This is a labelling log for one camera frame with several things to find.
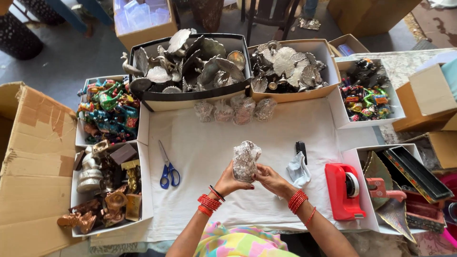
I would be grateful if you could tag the person's left hand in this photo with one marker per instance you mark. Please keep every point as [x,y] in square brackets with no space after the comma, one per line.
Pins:
[225,182]

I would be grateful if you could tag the person's right hand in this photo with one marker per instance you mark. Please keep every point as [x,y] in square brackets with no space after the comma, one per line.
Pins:
[276,182]

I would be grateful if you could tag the large bubble-wrapped metal figurine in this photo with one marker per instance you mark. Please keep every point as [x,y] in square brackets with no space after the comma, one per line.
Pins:
[245,160]

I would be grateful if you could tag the pale blue cloth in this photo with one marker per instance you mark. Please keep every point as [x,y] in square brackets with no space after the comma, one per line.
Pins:
[298,171]

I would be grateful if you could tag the red bangles on left wrist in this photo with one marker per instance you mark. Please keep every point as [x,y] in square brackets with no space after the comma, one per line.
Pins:
[210,201]

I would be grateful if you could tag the red bangles on wrist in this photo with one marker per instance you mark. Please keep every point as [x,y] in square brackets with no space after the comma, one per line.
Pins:
[298,200]
[210,201]

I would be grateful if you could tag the red bangles on right wrist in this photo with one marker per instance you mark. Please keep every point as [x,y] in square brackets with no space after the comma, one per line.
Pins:
[298,200]

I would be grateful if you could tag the black comb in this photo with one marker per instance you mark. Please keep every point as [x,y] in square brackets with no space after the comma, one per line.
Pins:
[301,150]

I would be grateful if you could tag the white table cloth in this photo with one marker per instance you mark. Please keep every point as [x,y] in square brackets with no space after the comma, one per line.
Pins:
[200,150]

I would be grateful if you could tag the person's colourful garment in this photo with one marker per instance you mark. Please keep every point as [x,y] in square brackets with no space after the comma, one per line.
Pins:
[239,242]

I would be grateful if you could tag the red tape dispenser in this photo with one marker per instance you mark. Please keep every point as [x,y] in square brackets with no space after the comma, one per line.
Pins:
[337,196]

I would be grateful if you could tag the small bubble-wrapped metal figurine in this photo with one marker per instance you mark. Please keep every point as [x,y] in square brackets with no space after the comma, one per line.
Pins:
[265,109]
[204,111]
[224,112]
[243,110]

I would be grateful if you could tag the clear tape roll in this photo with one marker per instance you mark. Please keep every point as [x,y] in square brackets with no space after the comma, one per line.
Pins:
[353,185]

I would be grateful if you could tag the white box of painted trays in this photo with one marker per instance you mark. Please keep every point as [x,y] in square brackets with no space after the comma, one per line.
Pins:
[357,160]

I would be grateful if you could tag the black and white box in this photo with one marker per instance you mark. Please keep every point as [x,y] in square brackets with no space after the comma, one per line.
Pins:
[192,96]

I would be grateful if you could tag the green leaf-shaped tray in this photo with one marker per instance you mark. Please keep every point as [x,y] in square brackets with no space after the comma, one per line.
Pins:
[378,171]

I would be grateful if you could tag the red painted wooden holder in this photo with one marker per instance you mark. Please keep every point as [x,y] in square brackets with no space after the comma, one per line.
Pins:
[383,191]

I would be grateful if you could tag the heap of silver peacock lamps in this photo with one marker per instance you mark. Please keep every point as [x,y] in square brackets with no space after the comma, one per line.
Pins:
[285,67]

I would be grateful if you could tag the white box of copper figurines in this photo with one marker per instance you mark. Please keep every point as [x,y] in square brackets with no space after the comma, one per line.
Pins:
[107,196]

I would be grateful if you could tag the heap of silver peacock plates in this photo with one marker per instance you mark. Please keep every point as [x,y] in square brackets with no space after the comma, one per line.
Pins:
[189,66]

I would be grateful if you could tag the white box of dark figurines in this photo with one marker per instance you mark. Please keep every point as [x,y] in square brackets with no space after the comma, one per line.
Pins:
[364,96]

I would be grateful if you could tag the dark leaf-shaped tray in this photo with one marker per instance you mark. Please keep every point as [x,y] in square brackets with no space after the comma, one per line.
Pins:
[396,217]

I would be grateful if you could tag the tan cardboard tray box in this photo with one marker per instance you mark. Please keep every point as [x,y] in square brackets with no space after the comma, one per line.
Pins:
[323,64]

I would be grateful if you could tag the silver metal stupa figurine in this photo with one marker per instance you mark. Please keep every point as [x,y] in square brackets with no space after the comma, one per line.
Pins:
[89,173]

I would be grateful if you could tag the white box of colourful animals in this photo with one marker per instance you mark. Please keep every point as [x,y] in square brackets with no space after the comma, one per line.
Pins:
[109,110]

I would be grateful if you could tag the black painted rectangular tray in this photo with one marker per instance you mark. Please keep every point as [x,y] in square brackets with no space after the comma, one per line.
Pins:
[417,175]

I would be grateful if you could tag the small open cardboard box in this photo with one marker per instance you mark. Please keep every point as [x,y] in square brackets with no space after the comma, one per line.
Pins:
[348,44]

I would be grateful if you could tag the crumpled silver foil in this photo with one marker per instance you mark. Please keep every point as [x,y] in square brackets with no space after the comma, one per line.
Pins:
[309,23]

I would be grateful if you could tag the patterned table cover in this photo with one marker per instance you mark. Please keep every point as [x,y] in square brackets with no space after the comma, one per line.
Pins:
[396,67]

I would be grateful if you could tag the dark wooden chair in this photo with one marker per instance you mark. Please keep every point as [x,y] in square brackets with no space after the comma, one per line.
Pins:
[271,14]

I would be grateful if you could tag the open-flap cardboard box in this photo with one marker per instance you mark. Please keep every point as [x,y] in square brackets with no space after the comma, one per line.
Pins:
[425,100]

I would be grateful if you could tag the plain cardboard box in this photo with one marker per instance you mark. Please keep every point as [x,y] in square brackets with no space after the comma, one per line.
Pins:
[444,150]

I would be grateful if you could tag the cardboard box of plastic containers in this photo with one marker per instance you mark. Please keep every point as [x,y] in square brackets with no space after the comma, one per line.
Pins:
[142,21]

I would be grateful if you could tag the closed brown cardboard carton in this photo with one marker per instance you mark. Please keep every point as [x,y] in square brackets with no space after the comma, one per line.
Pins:
[371,14]

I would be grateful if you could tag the large open cardboard carton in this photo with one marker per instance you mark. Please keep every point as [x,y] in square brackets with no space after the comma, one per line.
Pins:
[32,160]

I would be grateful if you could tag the black patterned stool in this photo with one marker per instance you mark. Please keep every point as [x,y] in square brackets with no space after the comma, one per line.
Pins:
[19,37]

